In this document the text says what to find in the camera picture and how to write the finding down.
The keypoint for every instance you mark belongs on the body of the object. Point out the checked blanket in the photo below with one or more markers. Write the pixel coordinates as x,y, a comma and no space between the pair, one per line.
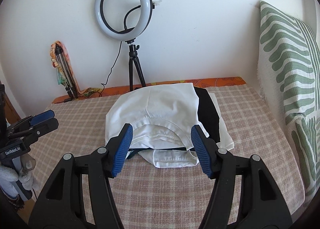
250,131

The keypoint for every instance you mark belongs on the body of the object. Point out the dark teal garment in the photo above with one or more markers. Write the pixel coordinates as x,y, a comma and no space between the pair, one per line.
132,154

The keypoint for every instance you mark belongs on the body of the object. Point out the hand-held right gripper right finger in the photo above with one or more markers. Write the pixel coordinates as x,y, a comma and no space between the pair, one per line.
200,149

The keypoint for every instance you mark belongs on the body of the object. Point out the person's left hand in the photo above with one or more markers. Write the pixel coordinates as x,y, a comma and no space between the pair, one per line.
26,176

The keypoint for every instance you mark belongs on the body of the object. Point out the white garment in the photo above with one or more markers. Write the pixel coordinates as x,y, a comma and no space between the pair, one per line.
225,134

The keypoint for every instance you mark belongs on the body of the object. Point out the black garment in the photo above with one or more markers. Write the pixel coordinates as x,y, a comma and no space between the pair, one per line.
207,114

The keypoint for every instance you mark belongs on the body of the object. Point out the white tape piece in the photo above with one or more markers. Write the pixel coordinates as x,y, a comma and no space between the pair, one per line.
158,2

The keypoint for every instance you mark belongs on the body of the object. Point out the colourful scarf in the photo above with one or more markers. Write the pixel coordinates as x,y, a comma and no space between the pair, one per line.
53,54

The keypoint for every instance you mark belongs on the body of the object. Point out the silver folded tripod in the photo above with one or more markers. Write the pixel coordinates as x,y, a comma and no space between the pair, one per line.
63,66

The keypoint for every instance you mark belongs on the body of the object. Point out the orange patterned cloth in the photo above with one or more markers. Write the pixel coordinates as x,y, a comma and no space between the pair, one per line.
225,81

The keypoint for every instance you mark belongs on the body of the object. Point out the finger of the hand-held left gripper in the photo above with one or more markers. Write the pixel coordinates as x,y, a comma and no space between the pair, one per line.
42,117
45,126

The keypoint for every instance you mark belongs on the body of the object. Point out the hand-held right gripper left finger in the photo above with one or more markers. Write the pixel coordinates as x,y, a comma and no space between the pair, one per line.
122,149

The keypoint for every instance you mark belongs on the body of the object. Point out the white t-shirt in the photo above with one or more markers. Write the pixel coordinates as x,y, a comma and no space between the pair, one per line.
155,109

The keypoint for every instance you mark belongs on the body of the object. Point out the green leaf pattern pillow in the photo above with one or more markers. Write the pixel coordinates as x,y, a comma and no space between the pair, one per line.
287,56

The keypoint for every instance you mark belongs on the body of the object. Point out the white tank top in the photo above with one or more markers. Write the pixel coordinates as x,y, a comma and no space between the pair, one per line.
170,159

